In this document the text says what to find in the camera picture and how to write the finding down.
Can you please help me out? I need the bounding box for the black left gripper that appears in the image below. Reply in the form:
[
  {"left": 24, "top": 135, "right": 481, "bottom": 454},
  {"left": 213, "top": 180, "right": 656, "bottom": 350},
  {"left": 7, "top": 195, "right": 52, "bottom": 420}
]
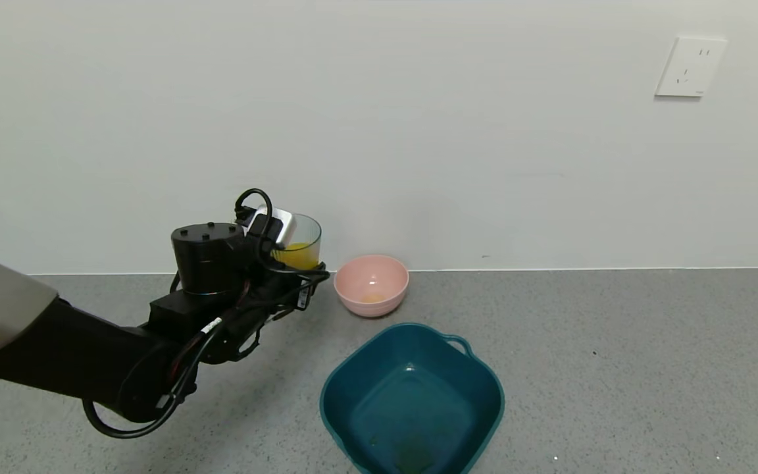
[{"left": 271, "top": 261, "right": 326, "bottom": 321}]

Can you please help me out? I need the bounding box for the clear ribbed plastic cup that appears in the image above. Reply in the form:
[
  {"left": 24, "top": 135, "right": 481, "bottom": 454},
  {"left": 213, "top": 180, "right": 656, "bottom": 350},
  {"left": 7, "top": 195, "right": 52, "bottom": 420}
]
[{"left": 272, "top": 213, "right": 322, "bottom": 271}]

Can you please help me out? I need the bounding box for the orange juice liquid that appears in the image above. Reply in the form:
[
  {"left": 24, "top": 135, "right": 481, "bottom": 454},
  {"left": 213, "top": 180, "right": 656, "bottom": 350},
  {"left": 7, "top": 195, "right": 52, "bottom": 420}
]
[{"left": 277, "top": 242, "right": 320, "bottom": 271}]

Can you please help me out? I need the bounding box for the teal square plastic basin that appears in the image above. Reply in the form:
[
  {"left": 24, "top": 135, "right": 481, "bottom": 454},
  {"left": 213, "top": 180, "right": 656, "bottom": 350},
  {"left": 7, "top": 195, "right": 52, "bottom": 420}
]
[{"left": 320, "top": 323, "right": 505, "bottom": 474}]

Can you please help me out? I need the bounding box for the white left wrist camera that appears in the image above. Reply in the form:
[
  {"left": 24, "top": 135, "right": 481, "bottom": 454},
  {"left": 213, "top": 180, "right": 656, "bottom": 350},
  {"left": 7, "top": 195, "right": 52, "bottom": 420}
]
[{"left": 247, "top": 206, "right": 297, "bottom": 250}]

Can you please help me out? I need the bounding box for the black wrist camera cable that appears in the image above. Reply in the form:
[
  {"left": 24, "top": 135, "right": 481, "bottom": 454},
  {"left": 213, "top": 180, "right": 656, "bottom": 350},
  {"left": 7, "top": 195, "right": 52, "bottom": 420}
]
[{"left": 83, "top": 188, "right": 330, "bottom": 440}]

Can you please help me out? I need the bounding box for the pink plastic bowl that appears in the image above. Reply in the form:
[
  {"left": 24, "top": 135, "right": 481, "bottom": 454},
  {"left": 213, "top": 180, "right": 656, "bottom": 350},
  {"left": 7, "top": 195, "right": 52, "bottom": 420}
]
[{"left": 334, "top": 255, "right": 410, "bottom": 319}]

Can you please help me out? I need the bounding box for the white wall power outlet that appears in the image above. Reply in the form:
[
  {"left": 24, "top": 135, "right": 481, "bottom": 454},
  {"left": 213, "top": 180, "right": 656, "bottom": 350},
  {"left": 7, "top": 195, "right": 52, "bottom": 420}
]
[{"left": 655, "top": 36, "right": 728, "bottom": 99}]

